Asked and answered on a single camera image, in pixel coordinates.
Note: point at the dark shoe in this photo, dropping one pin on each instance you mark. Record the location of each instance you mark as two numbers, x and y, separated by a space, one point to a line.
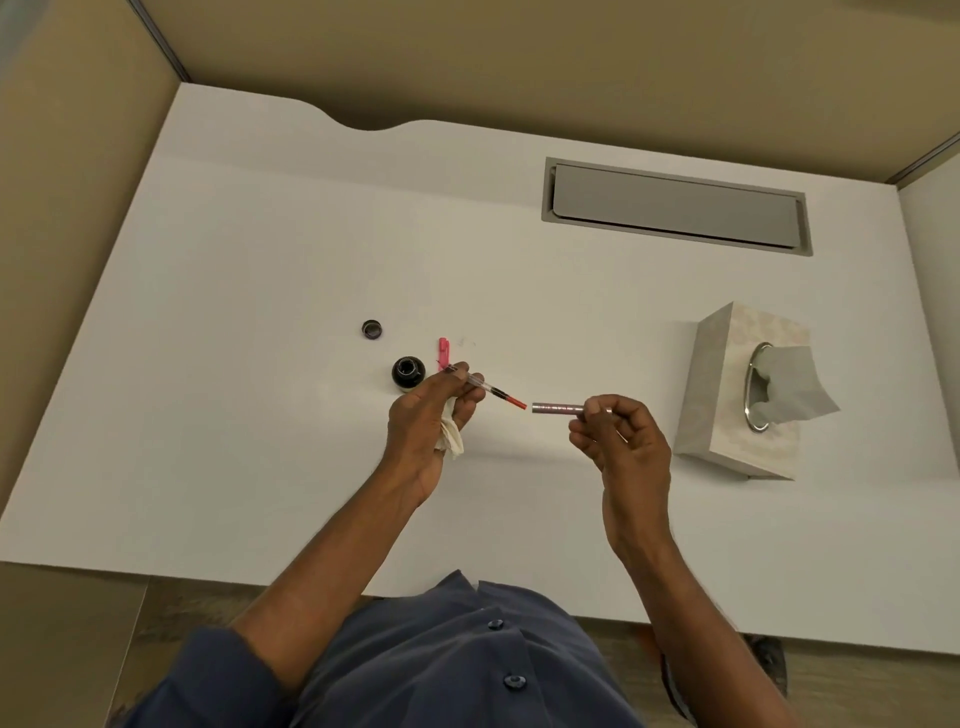
769 664

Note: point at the clear pen refill red tip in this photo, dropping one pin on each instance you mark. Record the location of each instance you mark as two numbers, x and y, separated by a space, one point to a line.
495 390

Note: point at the white tissue piece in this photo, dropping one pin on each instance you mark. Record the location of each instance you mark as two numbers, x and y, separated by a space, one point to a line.
452 439

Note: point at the person's right hand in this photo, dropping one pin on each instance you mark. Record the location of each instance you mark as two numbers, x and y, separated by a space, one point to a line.
634 472

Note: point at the blue button shirt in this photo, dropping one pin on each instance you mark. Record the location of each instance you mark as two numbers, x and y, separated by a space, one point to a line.
450 660

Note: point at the person's left hand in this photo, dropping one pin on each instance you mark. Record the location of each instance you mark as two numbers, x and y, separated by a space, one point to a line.
412 427

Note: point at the black bottle cap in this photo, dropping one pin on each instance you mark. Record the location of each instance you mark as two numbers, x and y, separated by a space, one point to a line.
372 329

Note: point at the person's left forearm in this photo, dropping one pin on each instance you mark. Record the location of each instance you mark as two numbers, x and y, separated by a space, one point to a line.
322 570

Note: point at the person's left thumb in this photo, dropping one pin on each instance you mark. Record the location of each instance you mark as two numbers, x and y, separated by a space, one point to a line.
472 401

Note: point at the person's right thumb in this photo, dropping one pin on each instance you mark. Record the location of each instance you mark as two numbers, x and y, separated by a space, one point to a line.
589 439

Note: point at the grey metal partition strip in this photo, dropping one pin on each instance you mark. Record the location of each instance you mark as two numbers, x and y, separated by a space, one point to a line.
924 159
159 41

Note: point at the beige tissue box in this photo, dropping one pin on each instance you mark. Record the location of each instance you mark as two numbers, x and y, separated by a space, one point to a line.
716 390

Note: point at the metallic purple pen barrel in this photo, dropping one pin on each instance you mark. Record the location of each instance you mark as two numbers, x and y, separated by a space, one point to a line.
555 408

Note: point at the white tissue sheet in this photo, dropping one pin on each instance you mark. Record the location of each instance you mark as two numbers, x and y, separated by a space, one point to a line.
795 386

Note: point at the black ink bottle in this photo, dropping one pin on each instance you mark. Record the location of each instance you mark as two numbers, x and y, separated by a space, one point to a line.
409 373

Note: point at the pink pen part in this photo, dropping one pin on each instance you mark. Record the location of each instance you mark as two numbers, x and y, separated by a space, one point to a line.
444 351

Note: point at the person's right forearm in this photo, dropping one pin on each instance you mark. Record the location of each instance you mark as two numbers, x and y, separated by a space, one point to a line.
697 637

